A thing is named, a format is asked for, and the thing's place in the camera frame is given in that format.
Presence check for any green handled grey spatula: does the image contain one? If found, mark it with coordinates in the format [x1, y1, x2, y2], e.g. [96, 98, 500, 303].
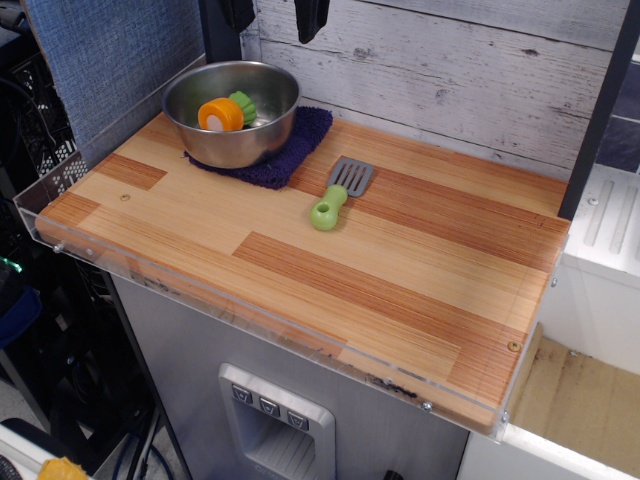
[309, 157, 374, 231]

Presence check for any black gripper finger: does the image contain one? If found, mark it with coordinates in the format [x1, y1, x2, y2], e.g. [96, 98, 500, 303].
[219, 0, 255, 33]
[294, 0, 330, 44]

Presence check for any black plastic crate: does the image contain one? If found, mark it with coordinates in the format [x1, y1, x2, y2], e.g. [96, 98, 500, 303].
[1, 54, 77, 176]

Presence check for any stainless steel bowl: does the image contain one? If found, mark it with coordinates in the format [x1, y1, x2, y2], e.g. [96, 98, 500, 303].
[162, 61, 301, 169]

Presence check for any purple cloth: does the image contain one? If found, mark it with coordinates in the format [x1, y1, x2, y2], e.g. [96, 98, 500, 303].
[183, 106, 334, 190]

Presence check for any orange toy carrot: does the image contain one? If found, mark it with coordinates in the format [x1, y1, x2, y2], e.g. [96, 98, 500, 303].
[197, 91, 257, 131]

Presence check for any yellow object bottom left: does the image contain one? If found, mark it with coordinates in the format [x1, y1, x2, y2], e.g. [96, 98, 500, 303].
[36, 457, 89, 480]

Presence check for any clear acrylic counter guard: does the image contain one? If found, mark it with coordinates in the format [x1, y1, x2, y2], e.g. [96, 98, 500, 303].
[12, 52, 564, 445]

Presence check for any blue fabric panel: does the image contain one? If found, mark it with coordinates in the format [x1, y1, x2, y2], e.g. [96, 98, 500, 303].
[23, 1, 204, 156]

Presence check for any black vertical post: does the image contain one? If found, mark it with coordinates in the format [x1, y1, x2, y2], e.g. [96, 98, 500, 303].
[558, 0, 639, 220]

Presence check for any silver toy fridge dispenser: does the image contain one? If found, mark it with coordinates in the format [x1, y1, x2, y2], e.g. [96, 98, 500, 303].
[218, 363, 337, 479]

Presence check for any white toy sink unit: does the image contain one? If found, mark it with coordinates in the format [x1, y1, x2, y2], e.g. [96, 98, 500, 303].
[459, 165, 639, 479]

